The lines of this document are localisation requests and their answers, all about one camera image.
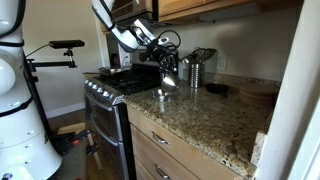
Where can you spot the light wooden drawer cabinet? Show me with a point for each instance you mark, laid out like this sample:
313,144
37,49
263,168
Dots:
179,160

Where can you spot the steel bowl on counter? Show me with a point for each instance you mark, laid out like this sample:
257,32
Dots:
161,96

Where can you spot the black camera on stand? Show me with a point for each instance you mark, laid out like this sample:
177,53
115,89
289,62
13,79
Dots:
59,44

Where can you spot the top drawer handle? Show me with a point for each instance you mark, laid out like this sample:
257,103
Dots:
159,139

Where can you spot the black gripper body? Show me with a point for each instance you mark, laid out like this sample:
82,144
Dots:
163,53

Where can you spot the stack of wooden plates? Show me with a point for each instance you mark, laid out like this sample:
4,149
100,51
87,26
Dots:
259,94

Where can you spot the steel slotted spatula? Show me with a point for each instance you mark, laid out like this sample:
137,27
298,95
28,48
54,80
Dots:
201,55

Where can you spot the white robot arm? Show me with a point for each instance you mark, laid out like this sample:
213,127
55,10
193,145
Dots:
138,34

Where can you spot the white wall outlet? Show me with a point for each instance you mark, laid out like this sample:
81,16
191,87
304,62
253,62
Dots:
221,62

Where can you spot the steel bowl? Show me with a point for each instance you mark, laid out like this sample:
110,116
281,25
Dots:
170,83
161,96

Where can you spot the stainless steel gas stove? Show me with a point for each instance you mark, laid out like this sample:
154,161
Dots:
108,113

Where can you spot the small perforated steel utensil holder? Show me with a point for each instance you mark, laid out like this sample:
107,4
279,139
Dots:
196,75

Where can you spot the frying pan on stove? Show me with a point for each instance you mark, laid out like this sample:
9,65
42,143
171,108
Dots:
109,71

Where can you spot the drawer handle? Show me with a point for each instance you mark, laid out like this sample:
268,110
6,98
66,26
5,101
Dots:
159,139
162,173

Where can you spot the middle drawer handle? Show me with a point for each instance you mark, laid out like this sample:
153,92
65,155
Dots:
162,173

